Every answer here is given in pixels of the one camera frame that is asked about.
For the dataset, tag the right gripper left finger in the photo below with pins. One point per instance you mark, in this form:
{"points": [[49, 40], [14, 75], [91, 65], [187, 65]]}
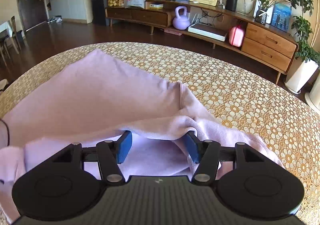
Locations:
{"points": [[110, 154]]}

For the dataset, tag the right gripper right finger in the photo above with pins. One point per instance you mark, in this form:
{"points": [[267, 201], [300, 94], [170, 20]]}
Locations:
{"points": [[206, 155]]}

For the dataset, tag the lilac sweatshirt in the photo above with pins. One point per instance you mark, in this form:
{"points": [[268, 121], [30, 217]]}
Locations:
{"points": [[98, 98]]}

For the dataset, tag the gold lace tablecloth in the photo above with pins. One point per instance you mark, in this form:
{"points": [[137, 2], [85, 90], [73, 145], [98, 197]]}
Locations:
{"points": [[237, 98]]}

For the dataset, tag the white standing air conditioner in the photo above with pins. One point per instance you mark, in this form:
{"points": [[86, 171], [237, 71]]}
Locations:
{"points": [[313, 97]]}

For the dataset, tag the pink small case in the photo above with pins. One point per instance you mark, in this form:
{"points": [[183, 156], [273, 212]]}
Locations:
{"points": [[236, 36]]}

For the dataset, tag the long wooden TV cabinet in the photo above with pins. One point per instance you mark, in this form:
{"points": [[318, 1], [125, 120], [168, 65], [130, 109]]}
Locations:
{"points": [[263, 43]]}

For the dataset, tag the white flat box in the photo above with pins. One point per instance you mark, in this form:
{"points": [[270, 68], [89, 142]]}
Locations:
{"points": [[208, 31]]}

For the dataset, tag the purple kettlebell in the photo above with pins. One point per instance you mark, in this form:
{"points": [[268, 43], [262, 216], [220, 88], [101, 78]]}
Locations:
{"points": [[181, 22]]}

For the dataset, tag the tall potted green plant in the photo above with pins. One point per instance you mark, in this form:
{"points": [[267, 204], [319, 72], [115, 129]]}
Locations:
{"points": [[306, 60]]}

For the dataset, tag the black cylindrical speaker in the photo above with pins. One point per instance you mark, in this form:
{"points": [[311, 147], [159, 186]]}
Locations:
{"points": [[231, 5]]}

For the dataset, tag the blue painting canvas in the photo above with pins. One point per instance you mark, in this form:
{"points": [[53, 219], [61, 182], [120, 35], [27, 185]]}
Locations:
{"points": [[281, 17]]}

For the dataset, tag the wooden dining chair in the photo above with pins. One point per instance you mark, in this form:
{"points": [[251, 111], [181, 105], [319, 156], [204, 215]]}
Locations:
{"points": [[8, 31]]}

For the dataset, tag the small green vase plant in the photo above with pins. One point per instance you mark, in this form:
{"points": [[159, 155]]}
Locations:
{"points": [[261, 15]]}

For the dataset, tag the dark entrance door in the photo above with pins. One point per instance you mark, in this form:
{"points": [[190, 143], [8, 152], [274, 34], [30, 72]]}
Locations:
{"points": [[32, 13]]}

